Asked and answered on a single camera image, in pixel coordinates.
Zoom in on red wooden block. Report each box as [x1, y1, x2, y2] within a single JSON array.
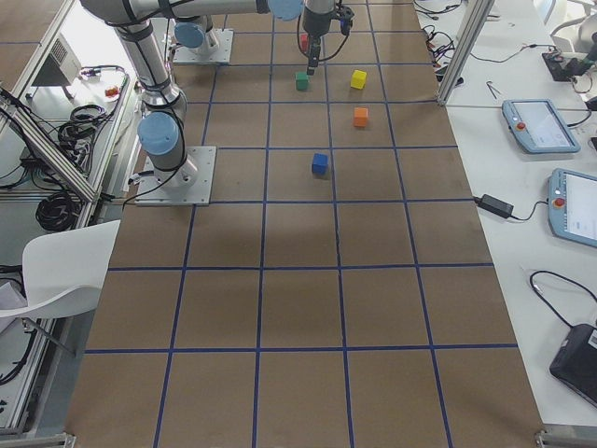
[[299, 34, 309, 53]]

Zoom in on green wooden block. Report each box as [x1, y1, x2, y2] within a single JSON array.
[[295, 71, 310, 91]]

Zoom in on yellow wooden block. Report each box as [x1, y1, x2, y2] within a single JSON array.
[[350, 69, 368, 91]]

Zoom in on orange wooden block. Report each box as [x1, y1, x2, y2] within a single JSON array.
[[353, 107, 369, 128]]

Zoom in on blue wooden block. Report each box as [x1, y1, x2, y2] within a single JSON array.
[[312, 153, 328, 175]]

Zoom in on upper teach pendant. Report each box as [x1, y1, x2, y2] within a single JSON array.
[[501, 99, 580, 154]]

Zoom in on teach pendant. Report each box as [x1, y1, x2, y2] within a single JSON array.
[[501, 99, 580, 154], [548, 168, 596, 247]]

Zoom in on brown paper table mat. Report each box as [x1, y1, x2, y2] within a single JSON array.
[[66, 1, 541, 447]]

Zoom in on black power adapter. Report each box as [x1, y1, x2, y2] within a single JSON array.
[[474, 194, 514, 219]]

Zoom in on grey control box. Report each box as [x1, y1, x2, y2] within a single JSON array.
[[32, 33, 82, 100]]

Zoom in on lower teach pendant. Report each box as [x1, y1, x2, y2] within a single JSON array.
[[548, 168, 596, 247]]

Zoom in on white chair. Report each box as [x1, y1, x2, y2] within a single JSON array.
[[1, 220, 120, 319]]

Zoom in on black laptop case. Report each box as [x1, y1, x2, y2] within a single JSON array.
[[549, 324, 596, 406]]

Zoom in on aluminium frame post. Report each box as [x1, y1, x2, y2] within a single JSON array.
[[437, 0, 494, 105]]

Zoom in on coiled black cables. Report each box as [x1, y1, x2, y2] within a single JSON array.
[[35, 191, 81, 231]]

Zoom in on black cable on desk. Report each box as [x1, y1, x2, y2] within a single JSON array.
[[528, 269, 597, 329]]

